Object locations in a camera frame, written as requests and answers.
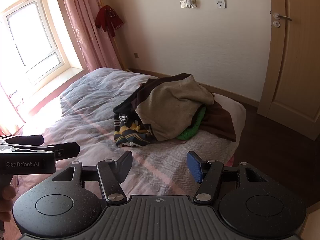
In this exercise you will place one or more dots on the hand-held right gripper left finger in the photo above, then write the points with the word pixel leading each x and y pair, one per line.
pixel 125 166

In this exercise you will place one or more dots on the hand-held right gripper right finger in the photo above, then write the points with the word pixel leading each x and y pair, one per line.
pixel 194 167

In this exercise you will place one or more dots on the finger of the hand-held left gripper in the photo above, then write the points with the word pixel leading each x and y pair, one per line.
pixel 25 140
pixel 67 150

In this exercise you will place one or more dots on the brown and grey sweater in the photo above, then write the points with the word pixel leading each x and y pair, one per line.
pixel 170 105

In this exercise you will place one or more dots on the person's left hand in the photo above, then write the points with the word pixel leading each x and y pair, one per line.
pixel 6 192

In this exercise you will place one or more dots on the striped navy yellow garment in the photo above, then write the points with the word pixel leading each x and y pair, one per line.
pixel 130 132

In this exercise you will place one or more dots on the green knit garment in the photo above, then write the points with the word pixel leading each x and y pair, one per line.
pixel 192 127

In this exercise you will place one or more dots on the bed with pink duvet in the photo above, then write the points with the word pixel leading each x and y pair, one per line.
pixel 95 100

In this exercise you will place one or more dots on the black garment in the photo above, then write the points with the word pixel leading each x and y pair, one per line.
pixel 126 105

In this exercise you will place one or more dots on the window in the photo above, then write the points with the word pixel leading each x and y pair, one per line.
pixel 32 37

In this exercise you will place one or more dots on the wooden coat rack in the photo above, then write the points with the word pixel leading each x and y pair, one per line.
pixel 120 52

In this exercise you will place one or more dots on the red garment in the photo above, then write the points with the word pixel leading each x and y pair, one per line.
pixel 108 17

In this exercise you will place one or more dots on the beige door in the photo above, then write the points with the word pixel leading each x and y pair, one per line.
pixel 295 67

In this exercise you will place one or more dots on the white wall socket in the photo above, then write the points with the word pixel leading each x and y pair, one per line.
pixel 183 3

